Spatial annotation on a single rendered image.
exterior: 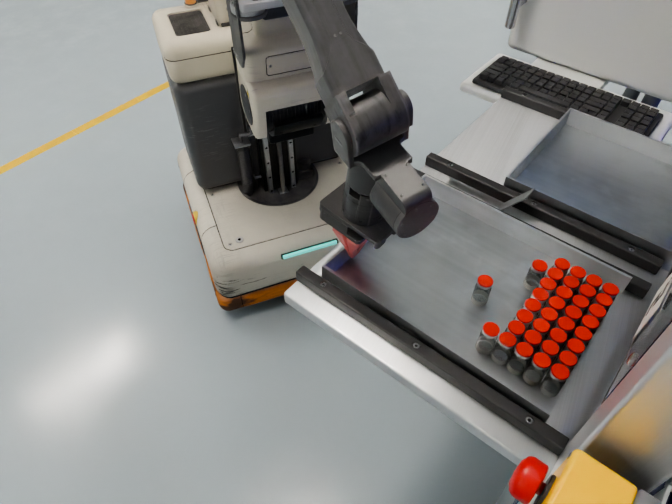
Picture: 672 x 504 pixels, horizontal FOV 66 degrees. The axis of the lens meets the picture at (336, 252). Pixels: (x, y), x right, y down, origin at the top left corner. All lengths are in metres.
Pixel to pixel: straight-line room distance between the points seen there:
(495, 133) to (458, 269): 0.36
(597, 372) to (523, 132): 0.51
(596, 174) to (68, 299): 1.69
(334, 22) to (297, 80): 0.77
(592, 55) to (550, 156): 0.48
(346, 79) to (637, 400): 0.39
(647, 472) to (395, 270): 0.40
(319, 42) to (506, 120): 0.61
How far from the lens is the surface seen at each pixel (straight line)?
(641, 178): 1.06
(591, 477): 0.51
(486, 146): 1.03
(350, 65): 0.57
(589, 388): 0.74
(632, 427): 0.50
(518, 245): 0.85
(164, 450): 1.65
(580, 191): 0.98
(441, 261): 0.79
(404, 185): 0.57
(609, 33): 1.44
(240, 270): 1.62
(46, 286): 2.13
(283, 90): 1.32
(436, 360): 0.67
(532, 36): 1.50
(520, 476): 0.51
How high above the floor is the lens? 1.47
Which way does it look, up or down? 48 degrees down
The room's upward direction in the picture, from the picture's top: straight up
